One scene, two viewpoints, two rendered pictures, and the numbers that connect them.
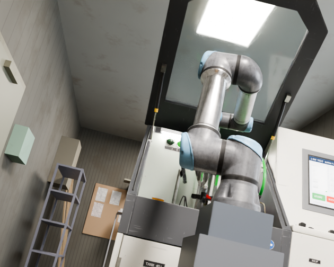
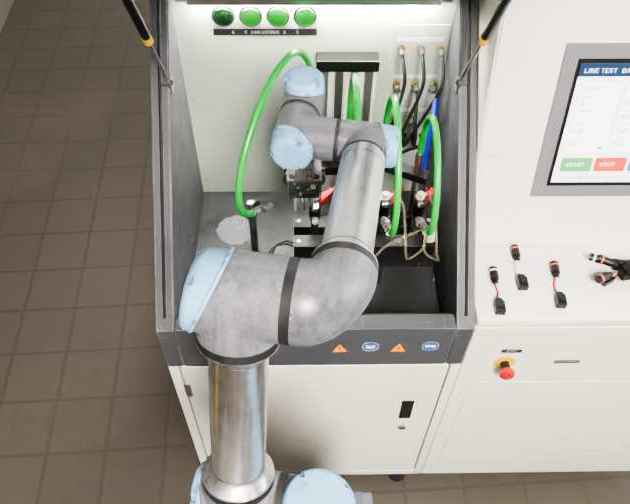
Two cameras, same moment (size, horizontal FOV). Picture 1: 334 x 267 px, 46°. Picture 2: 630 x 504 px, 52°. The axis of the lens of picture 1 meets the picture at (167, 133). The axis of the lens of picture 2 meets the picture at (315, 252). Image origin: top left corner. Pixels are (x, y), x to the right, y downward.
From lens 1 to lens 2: 1.74 m
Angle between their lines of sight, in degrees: 70
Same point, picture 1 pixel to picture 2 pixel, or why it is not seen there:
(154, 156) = (197, 56)
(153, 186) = (218, 115)
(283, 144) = (514, 43)
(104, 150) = not seen: outside the picture
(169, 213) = not seen: hidden behind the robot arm
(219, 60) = (227, 336)
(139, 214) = (192, 347)
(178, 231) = not seen: hidden behind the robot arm
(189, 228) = (283, 349)
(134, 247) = (204, 374)
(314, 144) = (609, 19)
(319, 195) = (578, 160)
